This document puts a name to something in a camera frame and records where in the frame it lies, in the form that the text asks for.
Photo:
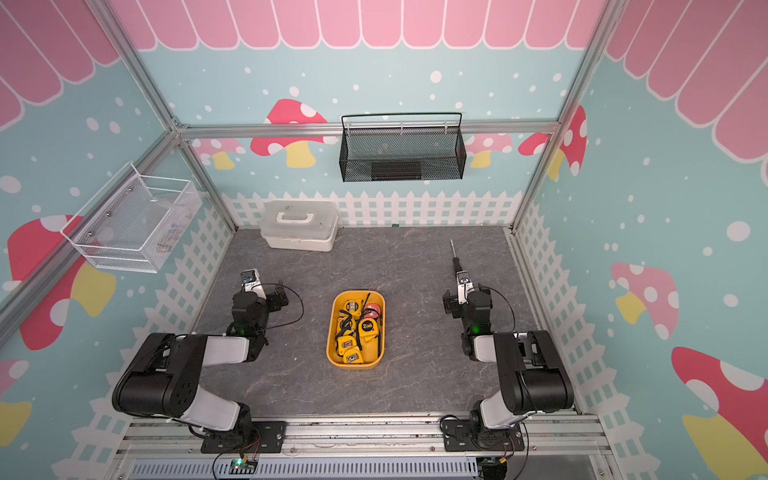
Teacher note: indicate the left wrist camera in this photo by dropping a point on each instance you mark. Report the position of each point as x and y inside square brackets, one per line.
[251, 282]

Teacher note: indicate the yellow storage tray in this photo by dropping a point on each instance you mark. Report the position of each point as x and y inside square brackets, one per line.
[341, 324]

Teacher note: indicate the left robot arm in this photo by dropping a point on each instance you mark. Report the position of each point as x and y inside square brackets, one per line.
[163, 379]

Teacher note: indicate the yellow tape measure in tray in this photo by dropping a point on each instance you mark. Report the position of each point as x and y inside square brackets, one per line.
[353, 357]

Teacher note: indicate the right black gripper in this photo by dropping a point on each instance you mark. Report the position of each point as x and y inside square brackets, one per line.
[452, 301]

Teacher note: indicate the white plastic toolbox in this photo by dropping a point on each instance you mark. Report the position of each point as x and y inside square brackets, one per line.
[306, 225]

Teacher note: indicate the black orange screwdriver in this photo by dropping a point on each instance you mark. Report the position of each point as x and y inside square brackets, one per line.
[455, 260]

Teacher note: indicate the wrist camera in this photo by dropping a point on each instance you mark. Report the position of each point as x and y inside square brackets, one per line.
[251, 282]
[464, 285]

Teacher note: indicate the black mesh wall basket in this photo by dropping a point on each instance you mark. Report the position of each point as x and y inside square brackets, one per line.
[389, 147]

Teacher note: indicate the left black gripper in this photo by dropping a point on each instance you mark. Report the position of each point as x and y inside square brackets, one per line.
[272, 298]

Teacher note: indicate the white wire wall basket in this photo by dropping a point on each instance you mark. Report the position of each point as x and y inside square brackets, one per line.
[134, 222]

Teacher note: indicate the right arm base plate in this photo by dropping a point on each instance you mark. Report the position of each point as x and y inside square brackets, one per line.
[461, 435]

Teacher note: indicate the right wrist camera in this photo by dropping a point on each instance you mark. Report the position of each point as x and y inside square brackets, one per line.
[464, 285]

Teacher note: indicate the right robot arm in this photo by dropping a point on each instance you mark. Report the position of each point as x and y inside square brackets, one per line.
[532, 377]

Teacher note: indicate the grey ribbed cable duct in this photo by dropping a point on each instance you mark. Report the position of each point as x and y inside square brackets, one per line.
[312, 468]

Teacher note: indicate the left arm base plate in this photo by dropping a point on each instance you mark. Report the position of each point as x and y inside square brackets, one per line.
[260, 437]

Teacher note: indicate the pink round tape measure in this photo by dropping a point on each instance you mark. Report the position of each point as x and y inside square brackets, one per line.
[372, 311]

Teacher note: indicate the green led circuit board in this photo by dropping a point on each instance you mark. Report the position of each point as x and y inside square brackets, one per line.
[242, 467]

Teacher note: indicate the yellow tape measure with strap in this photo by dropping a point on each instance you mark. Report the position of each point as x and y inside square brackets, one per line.
[352, 308]

